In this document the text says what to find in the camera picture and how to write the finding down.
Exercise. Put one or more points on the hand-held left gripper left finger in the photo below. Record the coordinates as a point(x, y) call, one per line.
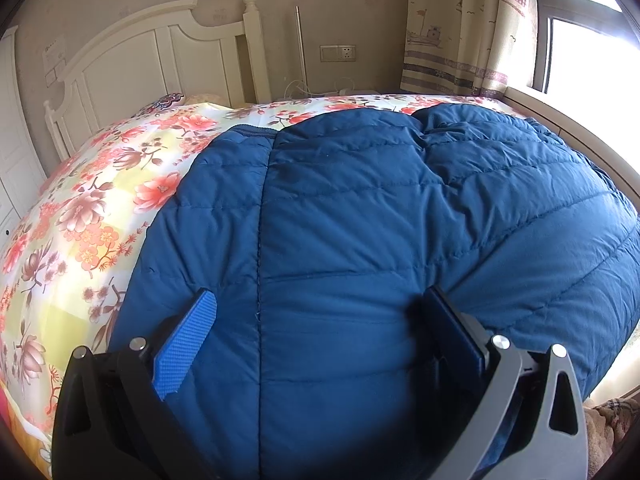
point(182, 345)

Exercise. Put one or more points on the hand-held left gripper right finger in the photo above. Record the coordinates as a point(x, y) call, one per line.
point(457, 340)

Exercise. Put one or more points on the blue down jacket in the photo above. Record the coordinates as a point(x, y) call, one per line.
point(380, 240)

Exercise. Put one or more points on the floral bed sheet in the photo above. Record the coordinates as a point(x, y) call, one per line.
point(95, 200)

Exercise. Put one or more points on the brown plush blanket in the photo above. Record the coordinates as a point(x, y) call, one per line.
point(610, 430)

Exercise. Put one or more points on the beige window sill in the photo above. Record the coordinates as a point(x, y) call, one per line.
point(580, 130)

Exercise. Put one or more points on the floral pillow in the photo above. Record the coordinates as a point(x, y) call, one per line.
point(167, 101)

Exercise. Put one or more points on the white wardrobe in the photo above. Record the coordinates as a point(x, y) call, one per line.
point(17, 160)

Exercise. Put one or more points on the white wooden headboard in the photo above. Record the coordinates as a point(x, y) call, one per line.
point(130, 65)

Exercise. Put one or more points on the cream printed curtain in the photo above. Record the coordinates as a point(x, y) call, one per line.
point(455, 25)

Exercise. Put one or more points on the thin metal pole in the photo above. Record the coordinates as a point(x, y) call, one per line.
point(300, 50)

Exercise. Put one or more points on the window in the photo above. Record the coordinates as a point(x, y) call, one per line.
point(580, 35)

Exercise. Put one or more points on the wall socket panel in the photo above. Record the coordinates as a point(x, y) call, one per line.
point(338, 53)

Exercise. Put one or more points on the white wall switch plate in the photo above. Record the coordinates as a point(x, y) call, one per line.
point(54, 55)

